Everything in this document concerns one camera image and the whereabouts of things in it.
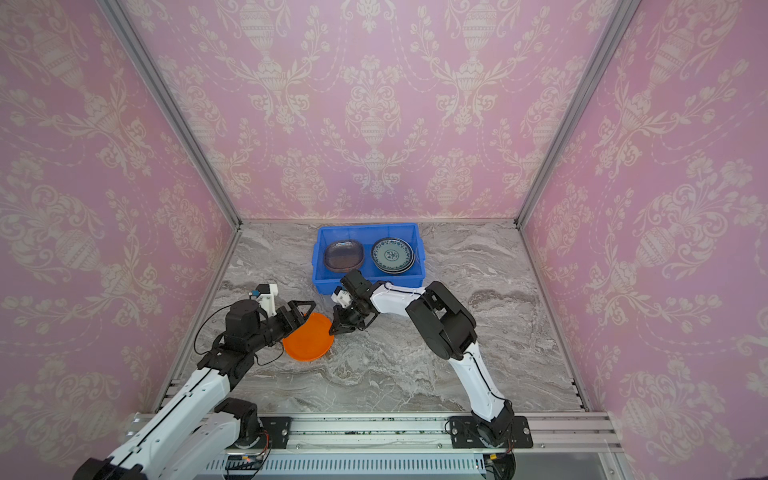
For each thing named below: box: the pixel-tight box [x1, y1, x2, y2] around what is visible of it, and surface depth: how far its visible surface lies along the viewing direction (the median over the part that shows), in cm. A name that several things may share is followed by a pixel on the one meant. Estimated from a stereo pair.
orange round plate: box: [283, 313, 334, 361], surface depth 87 cm
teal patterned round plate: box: [371, 238, 416, 275], surface depth 108 cm
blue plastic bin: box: [312, 223, 426, 295], surface depth 108 cm
